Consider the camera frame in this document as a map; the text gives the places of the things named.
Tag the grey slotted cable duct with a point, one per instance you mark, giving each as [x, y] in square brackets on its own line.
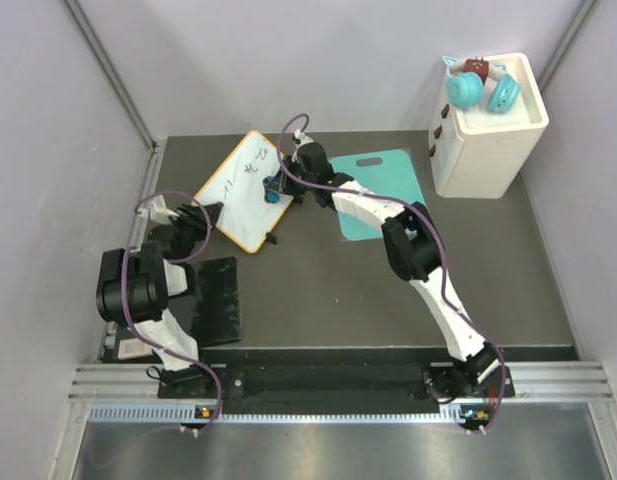
[192, 414]

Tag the brown toy cube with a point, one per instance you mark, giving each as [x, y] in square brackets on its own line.
[478, 66]

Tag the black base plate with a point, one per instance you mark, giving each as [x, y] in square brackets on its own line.
[331, 387]

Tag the teal cat ear headphones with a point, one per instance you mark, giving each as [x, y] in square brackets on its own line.
[466, 90]

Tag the white drawer cabinet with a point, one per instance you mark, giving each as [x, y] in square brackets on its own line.
[477, 154]

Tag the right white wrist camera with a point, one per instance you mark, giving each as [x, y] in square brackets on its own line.
[300, 138]

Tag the small label card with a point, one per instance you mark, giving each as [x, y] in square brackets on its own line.
[133, 348]

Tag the blue heart eraser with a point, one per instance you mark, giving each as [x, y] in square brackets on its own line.
[272, 197]

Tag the teal cutting board mat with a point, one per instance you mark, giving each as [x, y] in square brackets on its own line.
[387, 172]

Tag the black glossy mat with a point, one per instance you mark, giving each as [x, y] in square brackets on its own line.
[182, 306]

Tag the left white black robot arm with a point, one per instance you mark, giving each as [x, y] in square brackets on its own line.
[111, 295]

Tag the black whiteboard foot near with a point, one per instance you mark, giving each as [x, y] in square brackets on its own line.
[271, 238]

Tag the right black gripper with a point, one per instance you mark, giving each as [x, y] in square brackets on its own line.
[289, 191]

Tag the yellow framed whiteboard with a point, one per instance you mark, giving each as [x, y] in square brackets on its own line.
[238, 183]

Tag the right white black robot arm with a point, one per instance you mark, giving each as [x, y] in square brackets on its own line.
[414, 252]

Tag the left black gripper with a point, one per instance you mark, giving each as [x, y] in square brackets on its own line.
[200, 227]

